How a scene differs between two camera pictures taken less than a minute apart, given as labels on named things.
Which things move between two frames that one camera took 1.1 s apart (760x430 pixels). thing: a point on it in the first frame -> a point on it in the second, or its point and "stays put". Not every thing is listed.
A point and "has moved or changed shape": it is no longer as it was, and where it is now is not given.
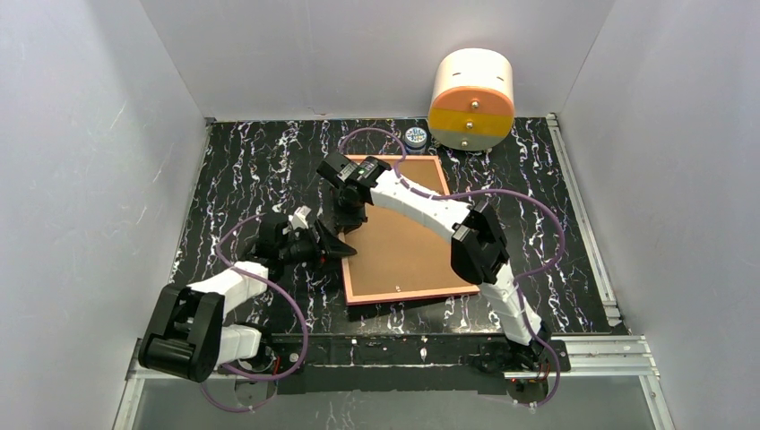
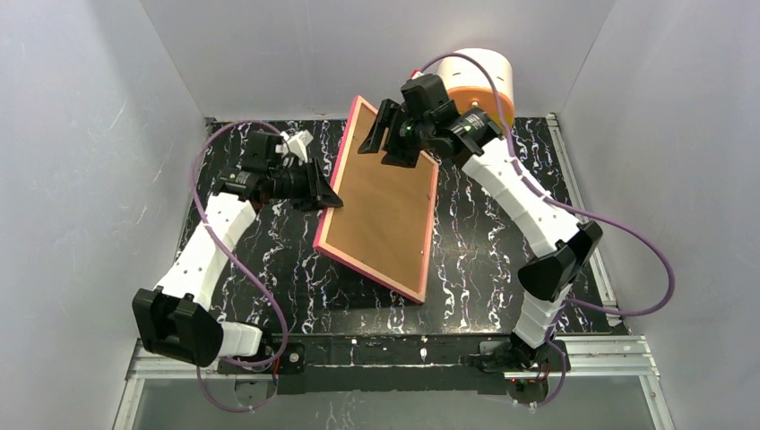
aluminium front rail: [601, 357] stays put
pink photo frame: [393, 297] -> [379, 233]
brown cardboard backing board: [402, 251] has moved or changed shape
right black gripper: [349, 210] -> [401, 122]
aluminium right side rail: [605, 288] stays put
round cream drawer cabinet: [472, 99] stays put
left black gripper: [320, 240] -> [308, 182]
